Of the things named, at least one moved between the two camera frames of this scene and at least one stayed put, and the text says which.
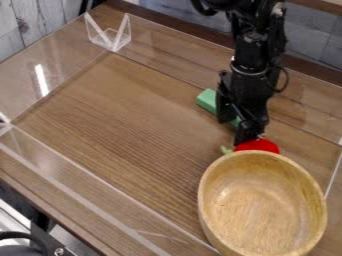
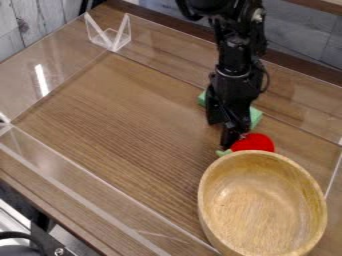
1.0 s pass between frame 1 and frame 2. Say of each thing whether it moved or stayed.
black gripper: moved
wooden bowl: stayed
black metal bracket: stayed
